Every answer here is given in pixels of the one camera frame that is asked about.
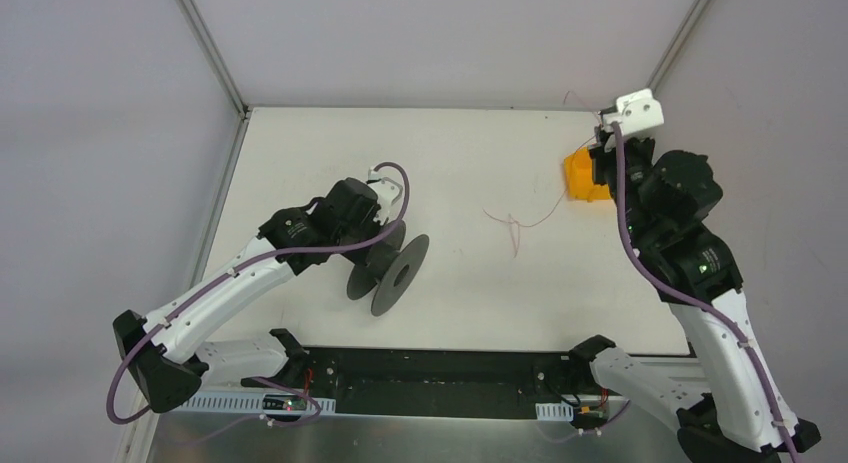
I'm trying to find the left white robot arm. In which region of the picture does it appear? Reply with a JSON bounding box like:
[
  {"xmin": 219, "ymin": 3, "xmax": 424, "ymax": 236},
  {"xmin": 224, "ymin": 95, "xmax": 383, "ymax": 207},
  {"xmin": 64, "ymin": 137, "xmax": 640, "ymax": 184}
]
[{"xmin": 107, "ymin": 170, "xmax": 409, "ymax": 424}]

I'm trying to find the white cable duct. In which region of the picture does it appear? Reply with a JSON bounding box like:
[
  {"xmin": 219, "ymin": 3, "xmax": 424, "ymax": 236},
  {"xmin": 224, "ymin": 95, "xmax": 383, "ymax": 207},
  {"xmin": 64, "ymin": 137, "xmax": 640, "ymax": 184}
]
[
  {"xmin": 535, "ymin": 401, "xmax": 574, "ymax": 422},
  {"xmin": 175, "ymin": 391, "xmax": 337, "ymax": 416}
]

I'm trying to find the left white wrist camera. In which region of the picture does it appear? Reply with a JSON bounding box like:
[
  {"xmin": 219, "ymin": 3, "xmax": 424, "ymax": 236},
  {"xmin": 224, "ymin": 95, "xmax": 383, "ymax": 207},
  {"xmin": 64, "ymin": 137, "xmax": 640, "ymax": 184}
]
[{"xmin": 366, "ymin": 167, "xmax": 404, "ymax": 224}]

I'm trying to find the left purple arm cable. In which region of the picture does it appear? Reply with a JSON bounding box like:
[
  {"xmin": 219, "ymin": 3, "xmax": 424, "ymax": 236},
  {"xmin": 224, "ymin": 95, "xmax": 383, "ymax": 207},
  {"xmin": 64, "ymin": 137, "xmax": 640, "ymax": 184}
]
[{"xmin": 105, "ymin": 161, "xmax": 411, "ymax": 427}]

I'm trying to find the aluminium frame rail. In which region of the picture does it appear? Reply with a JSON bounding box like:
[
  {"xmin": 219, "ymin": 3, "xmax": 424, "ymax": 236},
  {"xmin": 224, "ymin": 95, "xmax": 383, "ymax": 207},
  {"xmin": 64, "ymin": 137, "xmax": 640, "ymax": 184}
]
[{"xmin": 128, "ymin": 331, "xmax": 614, "ymax": 413}]

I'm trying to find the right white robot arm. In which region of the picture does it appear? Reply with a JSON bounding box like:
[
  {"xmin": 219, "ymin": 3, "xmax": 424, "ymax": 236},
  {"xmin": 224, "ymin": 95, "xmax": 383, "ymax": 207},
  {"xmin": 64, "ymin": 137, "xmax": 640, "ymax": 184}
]
[{"xmin": 567, "ymin": 123, "xmax": 821, "ymax": 462}]

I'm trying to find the thin red wire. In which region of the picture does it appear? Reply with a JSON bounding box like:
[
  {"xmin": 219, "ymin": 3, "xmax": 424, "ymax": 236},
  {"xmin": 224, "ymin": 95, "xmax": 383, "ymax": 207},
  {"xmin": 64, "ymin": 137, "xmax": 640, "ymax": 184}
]
[{"xmin": 482, "ymin": 90, "xmax": 607, "ymax": 259}]

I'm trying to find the left white cable duct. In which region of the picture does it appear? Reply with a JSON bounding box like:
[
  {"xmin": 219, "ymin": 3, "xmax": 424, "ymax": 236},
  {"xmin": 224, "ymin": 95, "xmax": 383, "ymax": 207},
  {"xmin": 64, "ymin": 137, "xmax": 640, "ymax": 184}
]
[{"xmin": 175, "ymin": 391, "xmax": 337, "ymax": 416}]

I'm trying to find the right white cable duct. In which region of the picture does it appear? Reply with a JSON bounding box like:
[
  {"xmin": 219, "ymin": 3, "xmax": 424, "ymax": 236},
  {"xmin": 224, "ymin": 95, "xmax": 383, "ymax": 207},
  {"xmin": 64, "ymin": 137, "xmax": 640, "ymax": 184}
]
[{"xmin": 535, "ymin": 401, "xmax": 574, "ymax": 422}]

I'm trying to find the orange plastic bin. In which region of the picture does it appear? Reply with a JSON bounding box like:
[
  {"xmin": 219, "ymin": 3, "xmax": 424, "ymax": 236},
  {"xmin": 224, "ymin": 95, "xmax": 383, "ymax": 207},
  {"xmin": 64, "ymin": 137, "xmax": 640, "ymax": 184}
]
[{"xmin": 563, "ymin": 147, "xmax": 612, "ymax": 202}]

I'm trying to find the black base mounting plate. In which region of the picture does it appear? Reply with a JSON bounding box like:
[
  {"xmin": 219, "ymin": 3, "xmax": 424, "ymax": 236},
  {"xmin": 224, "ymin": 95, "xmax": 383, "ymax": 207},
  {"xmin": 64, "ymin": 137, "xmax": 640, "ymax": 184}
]
[{"xmin": 271, "ymin": 346, "xmax": 613, "ymax": 420}]

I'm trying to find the black cable spool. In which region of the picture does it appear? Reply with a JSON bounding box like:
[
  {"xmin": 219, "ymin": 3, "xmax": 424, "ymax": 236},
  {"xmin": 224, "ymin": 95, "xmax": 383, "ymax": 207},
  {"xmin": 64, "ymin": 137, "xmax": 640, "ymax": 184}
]
[{"xmin": 344, "ymin": 220, "xmax": 430, "ymax": 317}]

